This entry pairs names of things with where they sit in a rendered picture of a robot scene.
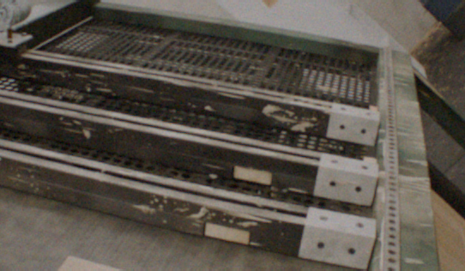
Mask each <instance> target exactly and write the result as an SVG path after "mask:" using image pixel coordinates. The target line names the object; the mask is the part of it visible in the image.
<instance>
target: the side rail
mask: <svg viewBox="0 0 465 271"><path fill-rule="evenodd" d="M93 8H94V10H93V12H94V14H93V17H94V18H98V19H103V20H112V21H121V22H129V23H135V24H140V25H143V24H144V25H149V26H153V27H163V28H165V27H167V28H171V29H177V30H182V31H186V32H192V33H193V32H196V33H206V34H210V35H215V36H221V37H225V38H230V39H239V40H244V41H249V42H254V43H259V44H265V45H272V46H278V47H283V48H288V49H294V50H297V51H307V52H312V53H316V54H322V55H326V56H331V57H340V58H345V59H348V60H350V61H354V62H359V63H368V64H371V65H377V55H379V47H375V46H371V45H366V44H361V43H356V42H352V41H347V40H343V39H333V38H329V37H324V36H322V35H319V34H314V33H304V32H300V31H294V30H289V29H285V28H279V27H270V26H264V25H260V24H255V23H249V22H244V21H235V20H230V19H225V18H220V17H215V18H214V17H210V16H205V15H195V14H191V13H185V12H184V13H180V12H175V11H171V10H165V9H151V8H147V7H137V6H132V5H128V4H125V5H122V4H118V3H104V2H100V3H97V4H95V5H94V6H93ZM249 42H245V43H249Z"/></svg>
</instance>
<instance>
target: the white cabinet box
mask: <svg viewBox="0 0 465 271"><path fill-rule="evenodd" d="M215 1H216V2H217V3H218V4H219V5H220V6H221V7H223V8H225V9H226V10H227V11H228V12H230V13H231V14H232V15H233V16H234V17H236V18H237V19H238V20H239V21H244V22H249V23H255V24H260V25H264V26H270V27H279V28H285V29H289V30H294V31H300V32H304V33H314V34H319V35H322V36H324V37H329V38H333V39H343V40H347V41H352V42H356V43H361V44H366V45H371V46H375V47H379V49H380V48H383V47H384V46H387V47H391V50H394V51H402V52H407V51H406V50H404V49H403V48H402V47H401V46H400V45H399V43H397V42H396V41H395V40H394V39H393V38H392V37H391V36H390V35H389V34H388V33H386V32H385V31H384V30H383V29H382V28H381V27H380V26H379V25H378V24H377V23H376V22H375V21H374V20H373V19H372V18H371V17H370V16H368V15H367V14H366V13H365V12H364V11H362V10H361V9H360V8H359V7H358V6H357V4H355V3H354V2H352V1H351V0H215ZM410 57H411V62H412V65H413V66H414V67H415V68H416V69H417V70H418V71H419V72H420V73H421V74H422V75H423V76H424V77H425V78H426V72H425V69H424V68H422V66H421V64H420V63H418V62H417V61H416V60H415V59H414V57H413V56H411V55H410ZM426 79H427V78H426Z"/></svg>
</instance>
